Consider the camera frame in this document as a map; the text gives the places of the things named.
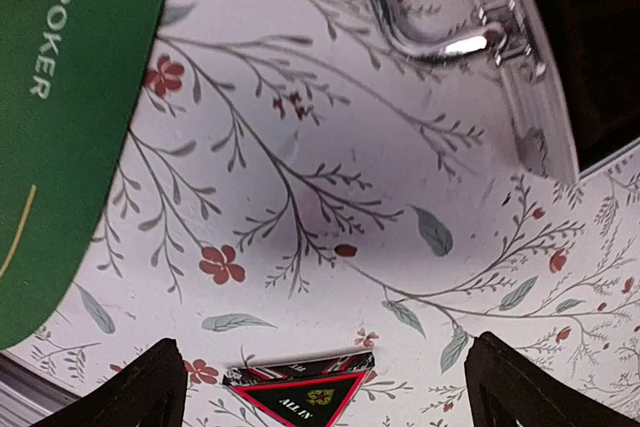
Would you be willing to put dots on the aluminium poker chip case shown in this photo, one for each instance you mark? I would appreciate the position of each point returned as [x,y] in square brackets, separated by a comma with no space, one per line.
[570,69]

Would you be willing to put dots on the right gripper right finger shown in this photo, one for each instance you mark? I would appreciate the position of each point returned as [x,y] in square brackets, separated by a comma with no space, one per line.
[506,389]

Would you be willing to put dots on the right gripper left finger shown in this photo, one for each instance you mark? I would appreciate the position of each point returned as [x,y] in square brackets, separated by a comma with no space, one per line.
[150,391]

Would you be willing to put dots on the red black triangular button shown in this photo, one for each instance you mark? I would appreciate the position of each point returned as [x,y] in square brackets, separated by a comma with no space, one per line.
[302,393]

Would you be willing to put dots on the round green poker mat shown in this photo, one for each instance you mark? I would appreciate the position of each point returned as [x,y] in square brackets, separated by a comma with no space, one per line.
[71,73]

